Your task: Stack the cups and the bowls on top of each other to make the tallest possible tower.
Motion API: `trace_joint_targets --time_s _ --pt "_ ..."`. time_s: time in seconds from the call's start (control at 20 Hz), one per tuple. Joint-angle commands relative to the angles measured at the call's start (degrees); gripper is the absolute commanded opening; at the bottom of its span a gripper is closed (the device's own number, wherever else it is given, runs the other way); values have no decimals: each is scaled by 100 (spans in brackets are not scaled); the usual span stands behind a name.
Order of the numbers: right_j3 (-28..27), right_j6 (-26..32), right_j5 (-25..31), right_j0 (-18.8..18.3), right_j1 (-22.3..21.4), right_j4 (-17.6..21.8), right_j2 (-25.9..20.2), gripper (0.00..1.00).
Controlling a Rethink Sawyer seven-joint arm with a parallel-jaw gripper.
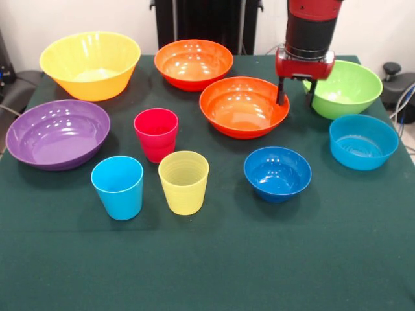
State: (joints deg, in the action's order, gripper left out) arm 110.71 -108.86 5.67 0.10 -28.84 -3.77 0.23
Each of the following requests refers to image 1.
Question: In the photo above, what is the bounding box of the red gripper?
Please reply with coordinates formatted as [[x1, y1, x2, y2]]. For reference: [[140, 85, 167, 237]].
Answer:
[[275, 47, 336, 108]]

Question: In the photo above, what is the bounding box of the light green bowl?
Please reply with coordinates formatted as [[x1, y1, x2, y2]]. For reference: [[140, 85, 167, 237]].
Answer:
[[302, 60, 384, 121]]

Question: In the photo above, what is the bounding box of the orange bowl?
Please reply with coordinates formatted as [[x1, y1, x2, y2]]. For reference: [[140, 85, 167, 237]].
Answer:
[[198, 76, 291, 140], [154, 39, 234, 93]]

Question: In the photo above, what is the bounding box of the dark blue bowl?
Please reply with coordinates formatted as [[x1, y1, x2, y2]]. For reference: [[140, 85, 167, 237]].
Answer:
[[243, 146, 313, 204]]

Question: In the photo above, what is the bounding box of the light blue bowl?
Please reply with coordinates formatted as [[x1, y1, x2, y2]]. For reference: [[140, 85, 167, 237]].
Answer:
[[329, 113, 399, 171]]

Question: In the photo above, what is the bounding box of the yellow-green cup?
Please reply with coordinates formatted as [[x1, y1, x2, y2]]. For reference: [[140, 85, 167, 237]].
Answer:
[[158, 150, 210, 216]]

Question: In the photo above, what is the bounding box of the black knob clamp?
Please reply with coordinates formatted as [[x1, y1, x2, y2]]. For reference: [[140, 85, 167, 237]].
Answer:
[[382, 62, 402, 85]]

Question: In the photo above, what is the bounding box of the black rounded base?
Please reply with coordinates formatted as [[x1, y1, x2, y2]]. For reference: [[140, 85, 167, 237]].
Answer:
[[378, 73, 415, 113]]

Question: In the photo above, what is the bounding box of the red cup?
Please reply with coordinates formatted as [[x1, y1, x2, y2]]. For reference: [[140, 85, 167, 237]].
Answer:
[[133, 108, 180, 164]]

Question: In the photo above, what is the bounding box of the dark green tablecloth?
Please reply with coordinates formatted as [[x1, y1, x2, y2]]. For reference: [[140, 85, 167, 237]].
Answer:
[[0, 54, 415, 311]]

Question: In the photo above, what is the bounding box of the large yellow bowl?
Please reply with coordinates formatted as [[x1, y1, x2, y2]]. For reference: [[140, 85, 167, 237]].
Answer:
[[39, 30, 142, 102]]

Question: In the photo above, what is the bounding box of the light blue cup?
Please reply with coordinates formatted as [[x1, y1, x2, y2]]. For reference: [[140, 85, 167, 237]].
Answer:
[[90, 155, 145, 222]]

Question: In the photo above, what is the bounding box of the purple bowl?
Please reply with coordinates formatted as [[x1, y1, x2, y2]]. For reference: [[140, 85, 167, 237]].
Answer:
[[5, 98, 112, 172]]

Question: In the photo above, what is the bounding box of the black chair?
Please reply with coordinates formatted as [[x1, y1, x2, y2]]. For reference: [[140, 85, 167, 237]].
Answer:
[[0, 69, 44, 117]]

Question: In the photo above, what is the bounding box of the grey blue cable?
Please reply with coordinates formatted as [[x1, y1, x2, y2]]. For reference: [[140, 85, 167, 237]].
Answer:
[[388, 82, 415, 126]]

